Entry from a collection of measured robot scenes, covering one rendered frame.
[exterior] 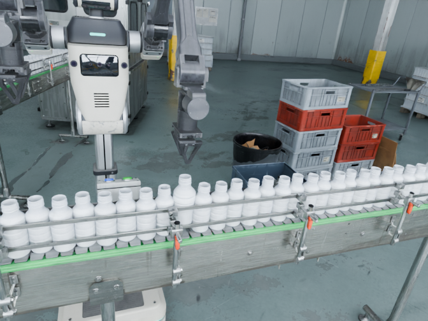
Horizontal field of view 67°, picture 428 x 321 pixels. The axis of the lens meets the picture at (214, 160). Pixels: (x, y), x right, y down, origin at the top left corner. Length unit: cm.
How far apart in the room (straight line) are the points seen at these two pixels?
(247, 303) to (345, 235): 105
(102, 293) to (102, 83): 80
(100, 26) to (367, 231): 136
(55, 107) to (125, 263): 405
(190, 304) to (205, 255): 112
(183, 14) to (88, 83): 62
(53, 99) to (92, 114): 347
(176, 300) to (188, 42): 168
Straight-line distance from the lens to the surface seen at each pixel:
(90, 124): 148
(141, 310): 184
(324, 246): 137
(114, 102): 145
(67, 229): 100
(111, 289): 111
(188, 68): 87
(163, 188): 101
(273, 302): 230
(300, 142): 339
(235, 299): 227
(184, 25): 92
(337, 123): 365
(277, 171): 181
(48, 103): 498
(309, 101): 327
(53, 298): 113
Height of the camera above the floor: 165
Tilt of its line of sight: 24 degrees down
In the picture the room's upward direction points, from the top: 5 degrees clockwise
